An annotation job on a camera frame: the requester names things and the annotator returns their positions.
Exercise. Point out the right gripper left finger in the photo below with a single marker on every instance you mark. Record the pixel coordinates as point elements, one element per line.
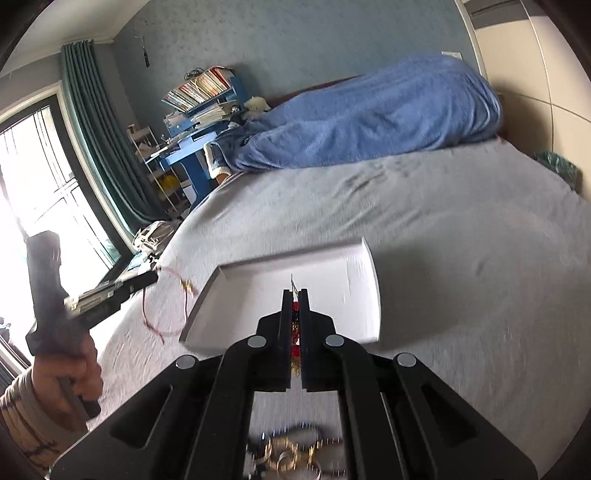
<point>191,420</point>

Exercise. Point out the white wire rack shelf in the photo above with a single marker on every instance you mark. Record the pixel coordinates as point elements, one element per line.
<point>165,181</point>

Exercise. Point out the blue desk with shelf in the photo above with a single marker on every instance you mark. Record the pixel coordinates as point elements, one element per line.
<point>189,132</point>

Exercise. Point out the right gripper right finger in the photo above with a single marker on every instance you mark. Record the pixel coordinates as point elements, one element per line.
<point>400,420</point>

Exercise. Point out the grey bed sheet mattress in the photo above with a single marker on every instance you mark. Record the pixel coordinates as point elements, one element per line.
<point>474,259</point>

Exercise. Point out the window with black frame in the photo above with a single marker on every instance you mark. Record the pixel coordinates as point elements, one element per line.
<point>44,188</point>

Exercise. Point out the row of books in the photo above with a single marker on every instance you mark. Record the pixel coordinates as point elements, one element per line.
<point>199,86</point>

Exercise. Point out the left forearm patterned sleeve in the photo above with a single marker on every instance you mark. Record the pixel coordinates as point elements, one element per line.
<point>31,441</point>

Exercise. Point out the teal curtain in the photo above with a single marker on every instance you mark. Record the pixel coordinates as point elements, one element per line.
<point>108,148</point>

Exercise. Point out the white plush toy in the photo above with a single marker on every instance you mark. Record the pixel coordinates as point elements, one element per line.
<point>255,107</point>

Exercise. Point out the blue blanket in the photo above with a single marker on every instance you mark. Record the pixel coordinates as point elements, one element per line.
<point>418,104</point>

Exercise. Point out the beige wardrobe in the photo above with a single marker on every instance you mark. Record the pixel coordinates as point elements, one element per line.
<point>538,60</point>

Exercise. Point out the grey cardboard tray box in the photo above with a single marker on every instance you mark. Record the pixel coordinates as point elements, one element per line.
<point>295,295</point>

